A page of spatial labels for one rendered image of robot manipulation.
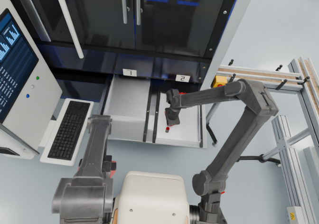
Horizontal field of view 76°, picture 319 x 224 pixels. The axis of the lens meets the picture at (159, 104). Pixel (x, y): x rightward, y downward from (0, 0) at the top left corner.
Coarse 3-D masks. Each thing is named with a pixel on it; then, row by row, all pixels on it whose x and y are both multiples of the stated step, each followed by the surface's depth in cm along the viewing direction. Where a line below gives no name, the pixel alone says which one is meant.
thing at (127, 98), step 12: (120, 84) 142; (132, 84) 143; (144, 84) 144; (108, 96) 134; (120, 96) 137; (132, 96) 138; (144, 96) 138; (108, 108) 132; (120, 108) 132; (132, 108) 133; (144, 108) 134; (144, 120) 128
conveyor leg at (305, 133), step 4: (308, 128) 144; (300, 132) 151; (304, 132) 147; (308, 132) 144; (296, 136) 155; (300, 136) 151; (304, 136) 149; (288, 140) 164; (292, 140) 159; (296, 140) 156; (292, 144) 162; (276, 148) 178; (268, 152) 190; (272, 152) 183; (276, 152) 180; (264, 156) 195; (268, 156) 190
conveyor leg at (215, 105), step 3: (213, 105) 186; (216, 105) 182; (213, 108) 187; (216, 108) 186; (210, 111) 194; (213, 111) 191; (207, 114) 202; (210, 114) 197; (213, 114) 198; (207, 117) 203; (210, 117) 201; (207, 120) 206; (207, 123) 214
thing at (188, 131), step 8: (160, 96) 135; (160, 104) 136; (168, 104) 136; (160, 112) 133; (184, 112) 134; (192, 112) 135; (160, 120) 130; (184, 120) 131; (192, 120) 132; (160, 128) 127; (176, 128) 128; (184, 128) 128; (192, 128) 129; (160, 136) 124; (168, 136) 125; (176, 136) 125; (184, 136) 125; (192, 136) 126
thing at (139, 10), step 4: (136, 0) 83; (140, 0) 83; (136, 4) 85; (140, 4) 85; (136, 8) 86; (140, 8) 86; (136, 12) 88; (140, 12) 88; (136, 16) 90; (140, 16) 89; (140, 20) 91; (140, 24) 93
